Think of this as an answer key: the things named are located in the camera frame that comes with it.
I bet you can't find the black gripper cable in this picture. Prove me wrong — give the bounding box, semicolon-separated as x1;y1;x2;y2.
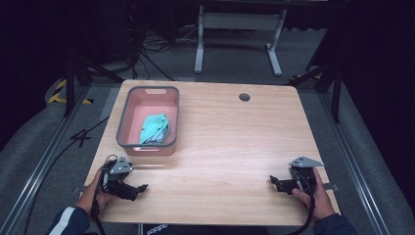
90;187;107;235
287;192;316;235

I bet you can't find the black tape cross mark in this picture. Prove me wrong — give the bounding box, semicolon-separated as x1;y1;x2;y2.
70;128;92;149

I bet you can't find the yellow black hazard tape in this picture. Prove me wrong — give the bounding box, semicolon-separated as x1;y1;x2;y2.
47;78;94;106

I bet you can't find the long black floor cable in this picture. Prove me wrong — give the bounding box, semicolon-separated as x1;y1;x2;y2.
22;116;111;228

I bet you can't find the aluminium floor rail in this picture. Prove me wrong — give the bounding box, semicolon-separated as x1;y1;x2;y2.
0;85;90;235
317;92;391;235

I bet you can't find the black tripod stand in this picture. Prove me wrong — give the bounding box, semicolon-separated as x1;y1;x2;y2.
288;62;345;124
62;53;125;118

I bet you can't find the person's right hand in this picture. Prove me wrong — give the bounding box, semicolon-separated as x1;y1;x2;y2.
292;166;337;220

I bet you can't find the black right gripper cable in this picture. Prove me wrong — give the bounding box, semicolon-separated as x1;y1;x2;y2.
287;192;316;235

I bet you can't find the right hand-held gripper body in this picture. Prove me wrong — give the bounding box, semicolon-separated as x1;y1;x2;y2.
281;156;325;196

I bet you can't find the white metal table frame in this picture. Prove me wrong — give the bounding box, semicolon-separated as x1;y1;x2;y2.
194;4;288;77

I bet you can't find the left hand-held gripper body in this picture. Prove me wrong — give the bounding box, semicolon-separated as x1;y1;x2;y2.
101;156;140;201

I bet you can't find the bundle of floor cables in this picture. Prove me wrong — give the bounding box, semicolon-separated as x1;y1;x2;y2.
138;23;199;81

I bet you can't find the pink basket with grey rim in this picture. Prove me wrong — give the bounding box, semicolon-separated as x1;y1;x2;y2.
115;85;180;157

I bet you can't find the person's left hand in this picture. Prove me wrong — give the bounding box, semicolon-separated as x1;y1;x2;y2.
75;167;114;215

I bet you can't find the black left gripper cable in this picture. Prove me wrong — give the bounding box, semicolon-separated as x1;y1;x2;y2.
90;187;107;235

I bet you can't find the person's dark shirt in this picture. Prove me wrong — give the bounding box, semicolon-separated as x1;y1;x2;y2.
142;222;269;235

